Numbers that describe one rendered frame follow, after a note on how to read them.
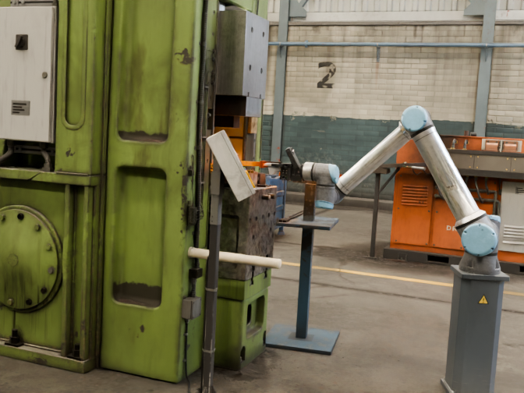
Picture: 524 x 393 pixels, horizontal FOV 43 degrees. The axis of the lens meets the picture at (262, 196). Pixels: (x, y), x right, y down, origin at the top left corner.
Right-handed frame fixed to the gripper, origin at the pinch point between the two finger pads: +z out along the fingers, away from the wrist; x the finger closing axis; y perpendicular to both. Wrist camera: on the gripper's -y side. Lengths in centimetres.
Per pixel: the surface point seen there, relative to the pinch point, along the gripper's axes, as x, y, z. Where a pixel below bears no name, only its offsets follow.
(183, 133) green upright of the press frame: -44, -13, 24
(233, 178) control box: -71, 3, -14
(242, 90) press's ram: -17.6, -34.8, 8.4
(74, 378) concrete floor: -61, 105, 66
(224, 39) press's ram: -18, -58, 19
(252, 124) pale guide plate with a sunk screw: 25.7, -19.0, 20.0
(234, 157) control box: -71, -5, -14
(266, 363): 3, 104, -6
